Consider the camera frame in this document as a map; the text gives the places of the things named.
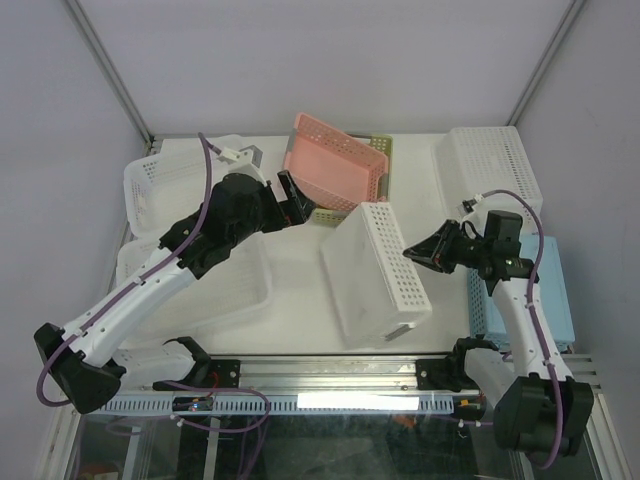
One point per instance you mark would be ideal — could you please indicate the yellow-green perforated basket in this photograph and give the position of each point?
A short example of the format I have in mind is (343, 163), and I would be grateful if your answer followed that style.
(380, 142)

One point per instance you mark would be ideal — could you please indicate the pink perforated basket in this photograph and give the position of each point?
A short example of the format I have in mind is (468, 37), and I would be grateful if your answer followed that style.
(332, 168)

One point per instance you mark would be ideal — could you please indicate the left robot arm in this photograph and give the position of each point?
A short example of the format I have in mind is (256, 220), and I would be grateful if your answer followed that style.
(85, 357)

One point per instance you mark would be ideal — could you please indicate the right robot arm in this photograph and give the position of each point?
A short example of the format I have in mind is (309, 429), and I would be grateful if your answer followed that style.
(539, 408)

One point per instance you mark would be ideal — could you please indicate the translucent white basket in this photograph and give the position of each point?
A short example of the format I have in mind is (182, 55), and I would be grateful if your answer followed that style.
(232, 293)
(476, 160)
(164, 188)

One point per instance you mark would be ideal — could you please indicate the white cable duct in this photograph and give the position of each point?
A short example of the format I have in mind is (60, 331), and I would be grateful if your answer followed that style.
(331, 403)

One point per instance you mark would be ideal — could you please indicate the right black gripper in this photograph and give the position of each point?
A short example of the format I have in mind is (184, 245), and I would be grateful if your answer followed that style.
(426, 250)

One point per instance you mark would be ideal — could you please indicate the cream white perforated basket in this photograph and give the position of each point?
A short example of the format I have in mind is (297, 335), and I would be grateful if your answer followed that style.
(376, 291)

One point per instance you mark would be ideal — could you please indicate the blue perforated basket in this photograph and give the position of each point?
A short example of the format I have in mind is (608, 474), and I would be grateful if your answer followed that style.
(486, 322)

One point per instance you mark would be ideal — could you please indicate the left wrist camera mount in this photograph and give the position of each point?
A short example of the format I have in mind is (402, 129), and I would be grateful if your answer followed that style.
(246, 161)

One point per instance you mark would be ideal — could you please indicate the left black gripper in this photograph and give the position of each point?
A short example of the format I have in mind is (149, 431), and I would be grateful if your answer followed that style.
(296, 210)

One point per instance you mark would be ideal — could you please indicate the aluminium mounting rail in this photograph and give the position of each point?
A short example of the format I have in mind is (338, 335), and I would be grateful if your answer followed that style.
(330, 372)

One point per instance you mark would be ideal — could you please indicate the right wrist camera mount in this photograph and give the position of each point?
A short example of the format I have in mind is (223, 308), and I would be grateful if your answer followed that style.
(468, 206)

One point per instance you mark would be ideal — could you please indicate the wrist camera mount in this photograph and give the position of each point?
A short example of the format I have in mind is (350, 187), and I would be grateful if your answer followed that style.
(246, 161)
(468, 206)

